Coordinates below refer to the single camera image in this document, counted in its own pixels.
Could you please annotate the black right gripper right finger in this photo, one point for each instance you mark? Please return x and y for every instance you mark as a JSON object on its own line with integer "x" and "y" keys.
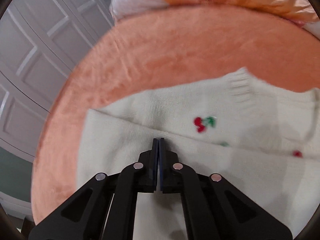
{"x": 213, "y": 208}

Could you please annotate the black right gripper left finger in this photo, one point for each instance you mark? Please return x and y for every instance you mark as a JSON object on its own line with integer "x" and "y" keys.
{"x": 105, "y": 206}

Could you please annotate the white cherry knit sweater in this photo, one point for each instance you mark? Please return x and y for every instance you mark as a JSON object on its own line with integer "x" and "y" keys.
{"x": 261, "y": 138}

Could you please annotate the orange plush bed cover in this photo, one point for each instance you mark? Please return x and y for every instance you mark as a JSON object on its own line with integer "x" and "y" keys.
{"x": 162, "y": 48}

